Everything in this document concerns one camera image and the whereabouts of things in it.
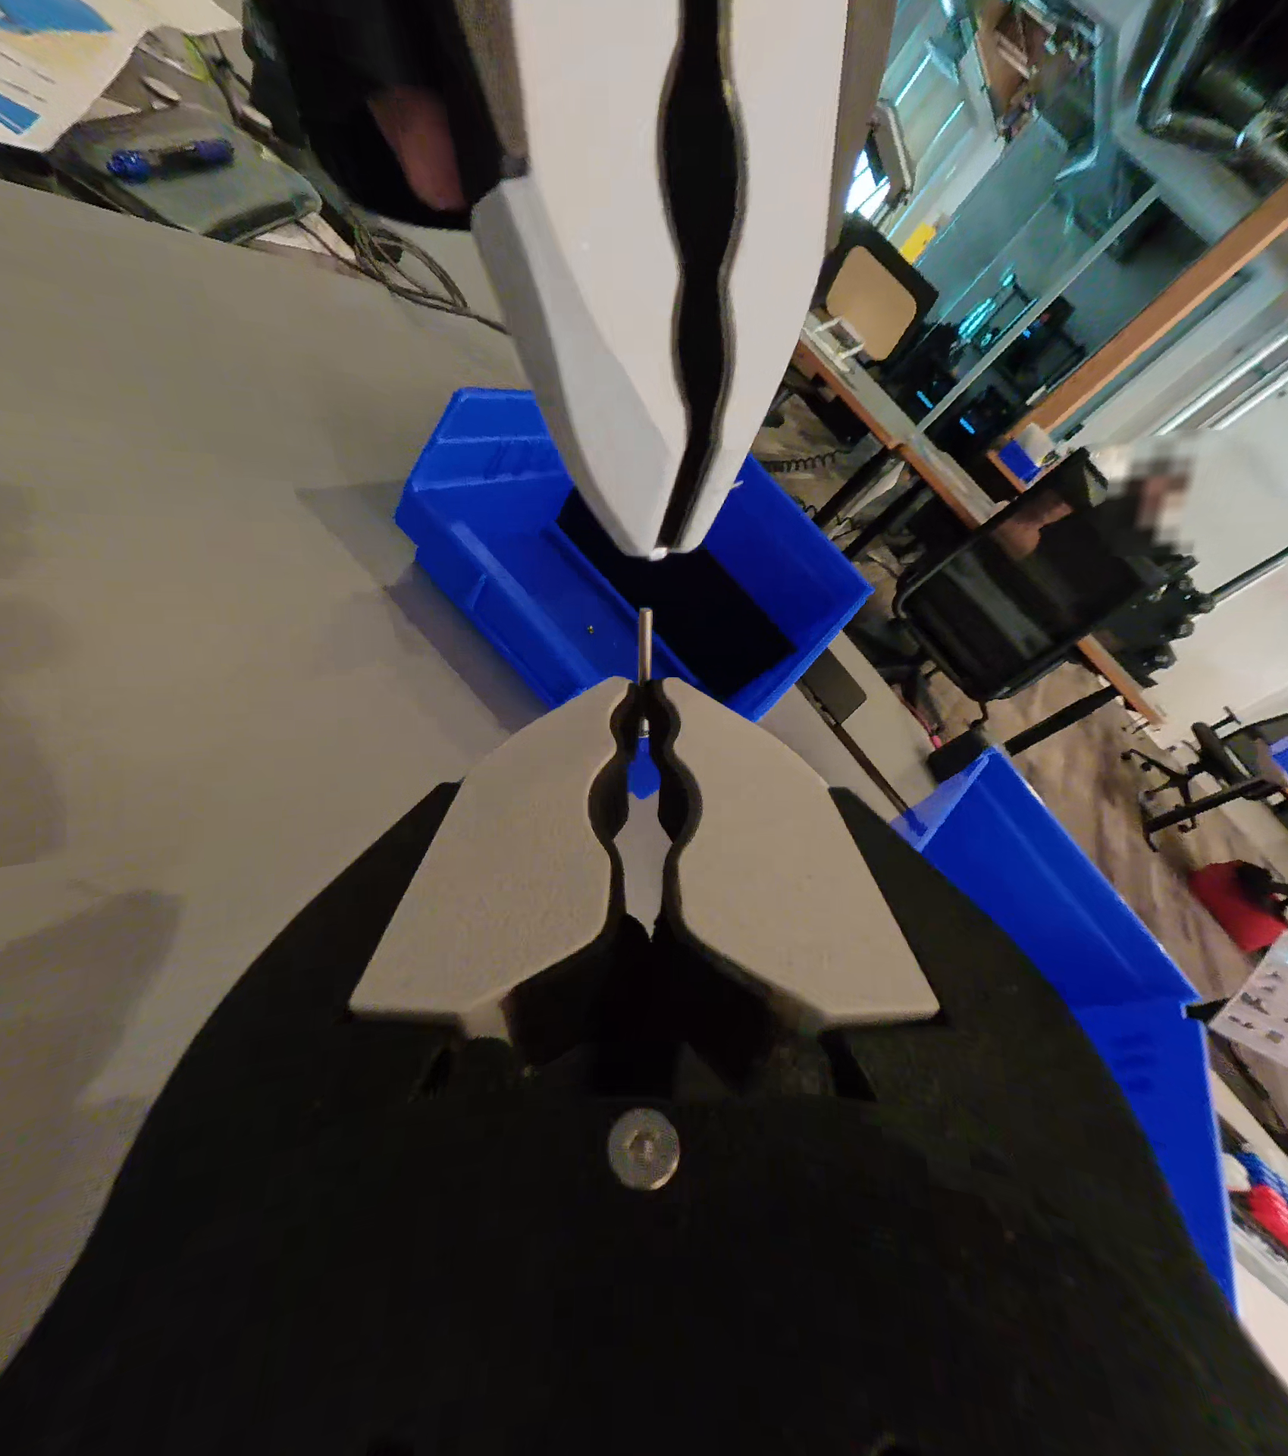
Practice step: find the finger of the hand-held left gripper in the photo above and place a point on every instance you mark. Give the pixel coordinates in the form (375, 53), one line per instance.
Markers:
(587, 284)
(781, 170)

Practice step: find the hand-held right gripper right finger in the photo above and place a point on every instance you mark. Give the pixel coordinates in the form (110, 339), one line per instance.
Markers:
(804, 888)

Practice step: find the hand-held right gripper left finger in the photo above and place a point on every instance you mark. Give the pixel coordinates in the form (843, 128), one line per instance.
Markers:
(486, 888)

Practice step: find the blue plastic storage bin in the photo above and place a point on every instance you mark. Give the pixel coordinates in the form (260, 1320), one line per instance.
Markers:
(1054, 910)

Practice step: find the blue storage bin with divider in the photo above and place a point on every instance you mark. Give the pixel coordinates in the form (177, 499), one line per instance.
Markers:
(486, 546)

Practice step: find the long metal bolt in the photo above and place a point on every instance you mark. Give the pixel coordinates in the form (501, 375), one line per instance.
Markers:
(645, 643)

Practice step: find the person's left hand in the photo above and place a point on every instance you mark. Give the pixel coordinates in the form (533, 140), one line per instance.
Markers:
(422, 147)

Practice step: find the dark grey pad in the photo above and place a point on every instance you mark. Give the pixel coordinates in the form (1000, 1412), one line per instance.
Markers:
(224, 205)

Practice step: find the black panel with tan insert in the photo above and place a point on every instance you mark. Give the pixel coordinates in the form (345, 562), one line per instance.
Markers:
(872, 296)

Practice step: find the blue pen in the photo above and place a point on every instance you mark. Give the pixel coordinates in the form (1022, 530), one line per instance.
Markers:
(172, 160)

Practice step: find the white tablet stand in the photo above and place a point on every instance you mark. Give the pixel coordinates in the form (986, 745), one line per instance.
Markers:
(837, 339)

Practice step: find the black table mat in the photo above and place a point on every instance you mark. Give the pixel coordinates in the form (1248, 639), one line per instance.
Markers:
(836, 689)

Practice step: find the black bin divider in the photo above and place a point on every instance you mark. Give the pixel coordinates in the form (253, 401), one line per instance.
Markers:
(701, 602)

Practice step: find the black mesh office chair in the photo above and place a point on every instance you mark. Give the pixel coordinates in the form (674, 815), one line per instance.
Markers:
(1009, 625)

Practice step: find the wooden desk with black legs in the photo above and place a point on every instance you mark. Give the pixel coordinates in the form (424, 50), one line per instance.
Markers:
(940, 466)

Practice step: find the small blue box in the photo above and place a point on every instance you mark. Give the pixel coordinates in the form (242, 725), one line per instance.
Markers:
(1018, 461)

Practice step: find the wooden pillar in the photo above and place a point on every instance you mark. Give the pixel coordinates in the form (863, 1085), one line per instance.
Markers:
(1168, 307)

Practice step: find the brown mannequin head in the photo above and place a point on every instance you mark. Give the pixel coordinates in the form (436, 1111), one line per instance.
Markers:
(1037, 530)

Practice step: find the red beanbag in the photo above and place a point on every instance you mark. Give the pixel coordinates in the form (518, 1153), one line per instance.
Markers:
(1236, 910)

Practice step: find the silver bent air duct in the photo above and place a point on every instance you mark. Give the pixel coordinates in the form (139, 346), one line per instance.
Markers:
(1224, 137)

